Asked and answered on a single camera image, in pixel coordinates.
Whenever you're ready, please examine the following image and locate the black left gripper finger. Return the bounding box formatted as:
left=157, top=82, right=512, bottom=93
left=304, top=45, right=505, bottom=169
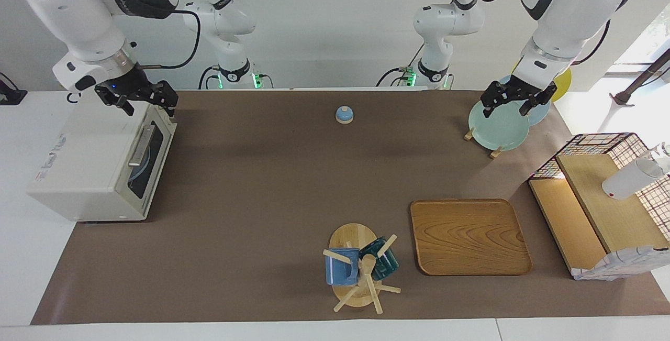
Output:
left=480, top=92, right=501, bottom=119
left=519, top=83, right=559, bottom=117

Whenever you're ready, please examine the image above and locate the glass oven door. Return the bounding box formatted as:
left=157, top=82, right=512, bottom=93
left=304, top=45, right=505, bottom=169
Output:
left=121, top=104, right=177, bottom=221

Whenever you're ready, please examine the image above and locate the small light blue plate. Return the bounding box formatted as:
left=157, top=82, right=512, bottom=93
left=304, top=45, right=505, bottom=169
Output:
left=129, top=143, right=153, bottom=183

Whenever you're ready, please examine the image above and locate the cream toaster oven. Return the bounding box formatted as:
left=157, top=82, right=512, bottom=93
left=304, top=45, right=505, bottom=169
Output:
left=27, top=89, right=177, bottom=222

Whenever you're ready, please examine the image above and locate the large light blue plate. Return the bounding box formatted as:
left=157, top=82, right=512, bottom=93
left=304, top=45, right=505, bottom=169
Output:
left=497, top=74, right=552, bottom=127

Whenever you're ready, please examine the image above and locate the yellow plate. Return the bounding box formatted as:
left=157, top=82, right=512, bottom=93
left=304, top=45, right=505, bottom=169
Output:
left=512, top=58, right=572, bottom=103

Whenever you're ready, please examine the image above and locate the pale green plate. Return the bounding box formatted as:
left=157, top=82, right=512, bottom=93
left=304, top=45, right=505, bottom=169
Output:
left=468, top=99, right=530, bottom=151

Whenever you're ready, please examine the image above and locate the wooden plate rack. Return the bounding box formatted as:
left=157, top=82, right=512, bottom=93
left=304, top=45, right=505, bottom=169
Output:
left=464, top=127, right=504, bottom=159

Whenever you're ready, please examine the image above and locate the black tripod stand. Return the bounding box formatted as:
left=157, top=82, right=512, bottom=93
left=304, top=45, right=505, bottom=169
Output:
left=610, top=48, right=670, bottom=107

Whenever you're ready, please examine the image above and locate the white cylindrical device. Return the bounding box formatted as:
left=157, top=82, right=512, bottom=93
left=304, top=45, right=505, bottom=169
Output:
left=601, top=142, right=670, bottom=201

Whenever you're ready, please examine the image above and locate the brown table mat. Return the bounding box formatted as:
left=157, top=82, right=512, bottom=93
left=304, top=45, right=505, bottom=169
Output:
left=30, top=90, right=670, bottom=326

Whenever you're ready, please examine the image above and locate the wooden serving tray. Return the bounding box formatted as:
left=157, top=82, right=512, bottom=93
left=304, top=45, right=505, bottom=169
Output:
left=410, top=199, right=533, bottom=277

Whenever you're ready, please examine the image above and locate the marble patterned cloth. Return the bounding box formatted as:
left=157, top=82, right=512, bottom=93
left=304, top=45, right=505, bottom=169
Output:
left=573, top=246, right=670, bottom=281

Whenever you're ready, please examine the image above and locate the dark green mug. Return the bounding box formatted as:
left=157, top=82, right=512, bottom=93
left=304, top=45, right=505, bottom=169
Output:
left=359, top=236, right=400, bottom=281

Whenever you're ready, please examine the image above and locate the blue mug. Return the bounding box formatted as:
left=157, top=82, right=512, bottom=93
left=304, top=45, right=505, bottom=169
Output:
left=325, top=247, right=361, bottom=287

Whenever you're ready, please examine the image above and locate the wooden mug tree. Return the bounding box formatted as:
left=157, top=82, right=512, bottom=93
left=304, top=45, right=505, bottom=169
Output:
left=322, top=223, right=402, bottom=315

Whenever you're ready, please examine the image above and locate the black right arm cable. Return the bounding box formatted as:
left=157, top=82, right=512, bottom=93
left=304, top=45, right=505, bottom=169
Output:
left=141, top=8, right=203, bottom=70

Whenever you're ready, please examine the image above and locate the black clamp mount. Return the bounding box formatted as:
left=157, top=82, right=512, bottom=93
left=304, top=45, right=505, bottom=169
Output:
left=0, top=72, right=28, bottom=106

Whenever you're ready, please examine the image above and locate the wooden shelf with wire basket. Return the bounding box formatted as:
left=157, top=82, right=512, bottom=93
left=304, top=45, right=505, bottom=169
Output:
left=528, top=133, right=670, bottom=281

